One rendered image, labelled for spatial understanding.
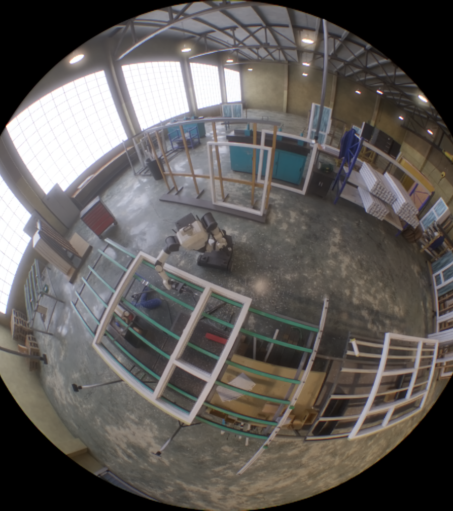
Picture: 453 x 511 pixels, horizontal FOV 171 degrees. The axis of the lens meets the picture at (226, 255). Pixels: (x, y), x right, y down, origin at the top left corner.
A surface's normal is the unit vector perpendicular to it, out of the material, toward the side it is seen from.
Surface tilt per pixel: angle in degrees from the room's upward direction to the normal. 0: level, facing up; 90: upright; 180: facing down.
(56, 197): 90
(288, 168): 90
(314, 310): 0
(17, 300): 90
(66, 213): 90
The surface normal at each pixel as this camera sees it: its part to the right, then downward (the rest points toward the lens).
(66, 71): 0.91, 0.31
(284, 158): -0.40, 0.82
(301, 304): -0.08, -0.49
